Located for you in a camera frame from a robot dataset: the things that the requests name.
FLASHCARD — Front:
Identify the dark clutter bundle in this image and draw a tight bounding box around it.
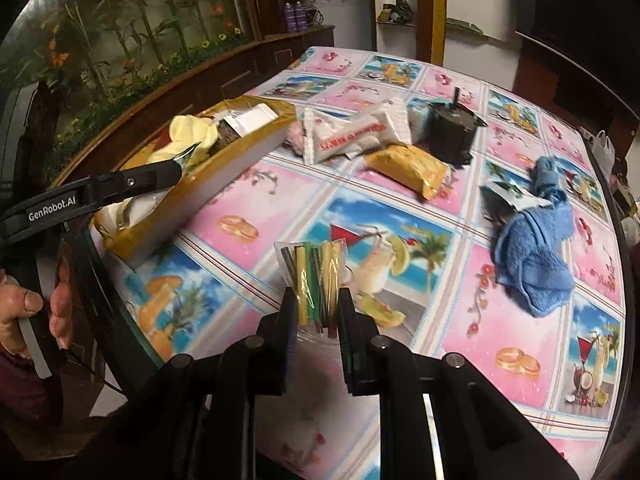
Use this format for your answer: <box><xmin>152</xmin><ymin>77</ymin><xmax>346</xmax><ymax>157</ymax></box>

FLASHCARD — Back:
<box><xmin>377</xmin><ymin>0</ymin><xmax>416</xmax><ymax>25</ymax></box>

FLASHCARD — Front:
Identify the bag of coloured tubes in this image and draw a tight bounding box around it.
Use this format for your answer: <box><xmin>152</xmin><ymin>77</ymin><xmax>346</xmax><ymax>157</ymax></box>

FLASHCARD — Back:
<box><xmin>274</xmin><ymin>240</ymin><xmax>351</xmax><ymax>338</ymax></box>

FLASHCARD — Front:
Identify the white packet red print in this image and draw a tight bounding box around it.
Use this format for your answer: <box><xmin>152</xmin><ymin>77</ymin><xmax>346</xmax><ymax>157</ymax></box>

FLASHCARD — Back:
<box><xmin>300</xmin><ymin>100</ymin><xmax>416</xmax><ymax>163</ymax></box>

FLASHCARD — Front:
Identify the white crinkled plastic packet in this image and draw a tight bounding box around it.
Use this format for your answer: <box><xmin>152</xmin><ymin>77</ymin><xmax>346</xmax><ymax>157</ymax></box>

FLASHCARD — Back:
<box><xmin>117</xmin><ymin>195</ymin><xmax>166</xmax><ymax>231</ymax></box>

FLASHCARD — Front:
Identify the wooden side cabinet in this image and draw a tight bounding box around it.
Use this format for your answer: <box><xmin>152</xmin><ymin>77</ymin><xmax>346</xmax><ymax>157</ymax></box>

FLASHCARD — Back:
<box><xmin>50</xmin><ymin>25</ymin><xmax>336</xmax><ymax>191</ymax></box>

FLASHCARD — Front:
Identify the person's left forearm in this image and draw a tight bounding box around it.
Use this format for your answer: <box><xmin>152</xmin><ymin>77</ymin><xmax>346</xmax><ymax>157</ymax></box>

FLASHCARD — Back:
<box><xmin>0</xmin><ymin>350</ymin><xmax>63</xmax><ymax>456</ymax></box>

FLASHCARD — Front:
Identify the floral bamboo wall panel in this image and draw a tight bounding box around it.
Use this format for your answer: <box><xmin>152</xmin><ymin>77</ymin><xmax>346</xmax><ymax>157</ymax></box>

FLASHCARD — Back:
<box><xmin>0</xmin><ymin>0</ymin><xmax>256</xmax><ymax>161</ymax></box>

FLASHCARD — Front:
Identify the blue towel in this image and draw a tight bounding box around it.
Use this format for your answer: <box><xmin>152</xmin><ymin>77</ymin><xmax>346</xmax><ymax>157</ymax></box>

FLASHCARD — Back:
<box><xmin>492</xmin><ymin>156</ymin><xmax>576</xmax><ymax>318</ymax></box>

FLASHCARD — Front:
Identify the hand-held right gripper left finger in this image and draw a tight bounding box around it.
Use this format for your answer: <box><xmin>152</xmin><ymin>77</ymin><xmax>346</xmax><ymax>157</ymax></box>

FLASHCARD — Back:
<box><xmin>75</xmin><ymin>286</ymin><xmax>301</xmax><ymax>480</ymax></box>

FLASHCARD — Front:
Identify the black television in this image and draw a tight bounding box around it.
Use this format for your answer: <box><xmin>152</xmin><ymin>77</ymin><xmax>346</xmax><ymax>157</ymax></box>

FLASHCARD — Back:
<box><xmin>515</xmin><ymin>0</ymin><xmax>640</xmax><ymax>61</ymax></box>

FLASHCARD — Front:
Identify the white plastic bag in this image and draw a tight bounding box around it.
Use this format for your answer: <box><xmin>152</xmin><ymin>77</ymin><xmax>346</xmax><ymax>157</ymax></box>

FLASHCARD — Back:
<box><xmin>590</xmin><ymin>130</ymin><xmax>617</xmax><ymax>176</ymax></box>

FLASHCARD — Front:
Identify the black electric motor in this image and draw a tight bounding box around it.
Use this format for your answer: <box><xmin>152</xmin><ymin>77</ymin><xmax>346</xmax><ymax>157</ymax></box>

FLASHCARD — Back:
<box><xmin>429</xmin><ymin>87</ymin><xmax>488</xmax><ymax>165</ymax></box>

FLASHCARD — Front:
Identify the yellow foil packet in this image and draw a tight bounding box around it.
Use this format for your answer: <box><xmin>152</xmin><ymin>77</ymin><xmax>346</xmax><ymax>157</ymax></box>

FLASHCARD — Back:
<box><xmin>364</xmin><ymin>144</ymin><xmax>448</xmax><ymax>201</ymax></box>

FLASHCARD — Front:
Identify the printed tablecloth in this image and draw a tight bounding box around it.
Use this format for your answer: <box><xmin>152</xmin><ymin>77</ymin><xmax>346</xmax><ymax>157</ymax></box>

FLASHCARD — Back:
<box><xmin>100</xmin><ymin>45</ymin><xmax>626</xmax><ymax>480</ymax></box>

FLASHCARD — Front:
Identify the person's left hand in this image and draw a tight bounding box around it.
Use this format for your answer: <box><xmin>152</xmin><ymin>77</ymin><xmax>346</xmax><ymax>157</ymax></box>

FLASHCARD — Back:
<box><xmin>0</xmin><ymin>255</ymin><xmax>73</xmax><ymax>358</ymax></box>

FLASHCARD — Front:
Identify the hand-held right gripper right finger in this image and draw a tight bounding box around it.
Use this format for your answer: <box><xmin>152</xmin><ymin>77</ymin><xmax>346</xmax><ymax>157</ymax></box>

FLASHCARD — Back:
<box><xmin>337</xmin><ymin>285</ymin><xmax>576</xmax><ymax>480</ymax></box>

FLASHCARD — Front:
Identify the silver green foil packet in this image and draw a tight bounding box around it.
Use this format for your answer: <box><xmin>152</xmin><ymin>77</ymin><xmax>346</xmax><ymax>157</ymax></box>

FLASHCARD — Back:
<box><xmin>175</xmin><ymin>142</ymin><xmax>211</xmax><ymax>171</ymax></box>

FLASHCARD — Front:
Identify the white flat packet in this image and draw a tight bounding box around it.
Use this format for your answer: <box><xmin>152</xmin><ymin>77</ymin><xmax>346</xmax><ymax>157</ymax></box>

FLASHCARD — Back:
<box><xmin>222</xmin><ymin>105</ymin><xmax>278</xmax><ymax>136</ymax></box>

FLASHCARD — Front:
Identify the pale yellow soft item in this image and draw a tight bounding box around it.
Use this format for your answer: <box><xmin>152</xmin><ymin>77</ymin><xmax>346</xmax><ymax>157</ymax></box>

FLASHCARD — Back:
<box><xmin>150</xmin><ymin>115</ymin><xmax>221</xmax><ymax>166</ymax></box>

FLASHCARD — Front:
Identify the pink plush toy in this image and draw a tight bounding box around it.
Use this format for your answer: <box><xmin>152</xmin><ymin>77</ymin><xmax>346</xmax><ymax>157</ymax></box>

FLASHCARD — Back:
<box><xmin>282</xmin><ymin>120</ymin><xmax>313</xmax><ymax>158</ymax></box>

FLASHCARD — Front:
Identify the green flat item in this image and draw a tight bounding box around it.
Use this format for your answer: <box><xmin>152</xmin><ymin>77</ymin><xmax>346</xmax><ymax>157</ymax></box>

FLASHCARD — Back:
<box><xmin>446</xmin><ymin>18</ymin><xmax>485</xmax><ymax>37</ymax></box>

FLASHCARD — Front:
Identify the small white green packet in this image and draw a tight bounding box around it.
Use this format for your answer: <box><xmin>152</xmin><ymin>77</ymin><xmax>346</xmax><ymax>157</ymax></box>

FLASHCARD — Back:
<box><xmin>479</xmin><ymin>180</ymin><xmax>551</xmax><ymax>216</ymax></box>

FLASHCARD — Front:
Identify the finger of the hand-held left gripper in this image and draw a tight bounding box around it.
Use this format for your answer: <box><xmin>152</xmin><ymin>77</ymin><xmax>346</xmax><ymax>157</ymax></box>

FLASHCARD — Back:
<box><xmin>90</xmin><ymin>157</ymin><xmax>186</xmax><ymax>206</ymax></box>

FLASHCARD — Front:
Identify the wooden post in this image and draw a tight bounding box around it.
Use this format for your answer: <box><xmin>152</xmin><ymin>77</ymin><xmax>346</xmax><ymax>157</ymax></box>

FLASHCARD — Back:
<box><xmin>415</xmin><ymin>0</ymin><xmax>447</xmax><ymax>66</ymax></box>

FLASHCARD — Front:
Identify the brown speckled knit item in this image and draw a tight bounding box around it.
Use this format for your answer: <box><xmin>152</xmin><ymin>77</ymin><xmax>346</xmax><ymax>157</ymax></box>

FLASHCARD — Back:
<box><xmin>212</xmin><ymin>120</ymin><xmax>241</xmax><ymax>148</ymax></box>

